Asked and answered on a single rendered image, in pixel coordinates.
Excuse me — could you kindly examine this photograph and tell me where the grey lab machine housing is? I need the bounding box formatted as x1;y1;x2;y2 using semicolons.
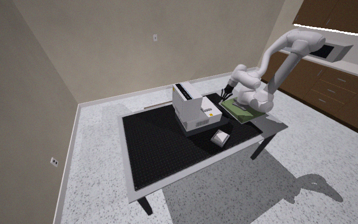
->
172;82;230;137

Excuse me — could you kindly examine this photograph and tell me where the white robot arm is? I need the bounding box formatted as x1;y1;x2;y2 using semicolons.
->
228;29;326;113

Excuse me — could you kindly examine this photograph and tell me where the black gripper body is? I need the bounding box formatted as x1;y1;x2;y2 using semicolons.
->
224;84;234;93

